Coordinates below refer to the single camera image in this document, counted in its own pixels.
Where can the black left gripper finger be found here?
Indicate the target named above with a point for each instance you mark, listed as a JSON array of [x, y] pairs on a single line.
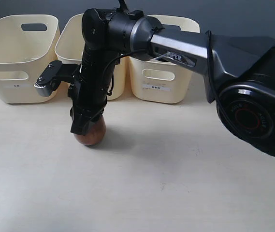
[[81, 123]]

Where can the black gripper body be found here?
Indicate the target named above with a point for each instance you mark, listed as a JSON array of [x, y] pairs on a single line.
[[88, 91]]

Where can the brown wooden cup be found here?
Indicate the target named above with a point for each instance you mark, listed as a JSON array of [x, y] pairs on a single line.
[[96, 133]]

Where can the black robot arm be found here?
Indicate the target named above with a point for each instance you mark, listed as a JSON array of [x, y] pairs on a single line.
[[238, 72]]

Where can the middle cream plastic bin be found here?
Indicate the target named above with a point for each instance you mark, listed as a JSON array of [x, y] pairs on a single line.
[[69, 50]]

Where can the cream plastic bin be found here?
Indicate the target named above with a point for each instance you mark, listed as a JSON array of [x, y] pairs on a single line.
[[69, 50], [158, 81], [27, 46]]

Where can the right cream plastic bin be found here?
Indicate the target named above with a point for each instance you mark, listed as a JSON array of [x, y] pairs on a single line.
[[158, 81]]

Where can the left cream plastic bin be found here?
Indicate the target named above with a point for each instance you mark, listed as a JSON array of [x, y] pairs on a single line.
[[27, 46]]

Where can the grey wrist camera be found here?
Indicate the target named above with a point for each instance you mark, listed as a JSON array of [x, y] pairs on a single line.
[[55, 73]]

